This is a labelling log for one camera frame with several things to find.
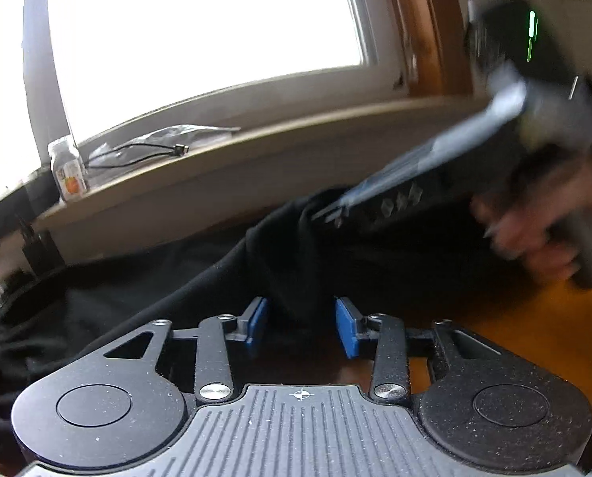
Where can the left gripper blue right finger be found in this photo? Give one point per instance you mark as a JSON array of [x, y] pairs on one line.
[[358, 334]]

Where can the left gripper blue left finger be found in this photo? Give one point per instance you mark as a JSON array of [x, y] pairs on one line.
[[244, 333]]

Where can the black trousers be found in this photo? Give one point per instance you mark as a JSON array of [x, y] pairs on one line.
[[437, 262]]

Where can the person right hand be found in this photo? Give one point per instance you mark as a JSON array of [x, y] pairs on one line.
[[522, 231]]

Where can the wooden window sill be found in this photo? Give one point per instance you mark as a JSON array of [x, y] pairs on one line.
[[255, 143]]

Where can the clear plastic bag on sill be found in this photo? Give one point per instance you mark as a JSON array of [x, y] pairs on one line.
[[168, 142]]

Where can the black power adapter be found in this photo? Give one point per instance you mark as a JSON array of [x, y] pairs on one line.
[[40, 250]]

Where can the clear bottle orange label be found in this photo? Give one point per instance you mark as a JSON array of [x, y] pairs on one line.
[[67, 168]]

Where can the white window frame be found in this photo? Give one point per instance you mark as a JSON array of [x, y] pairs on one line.
[[110, 70]]

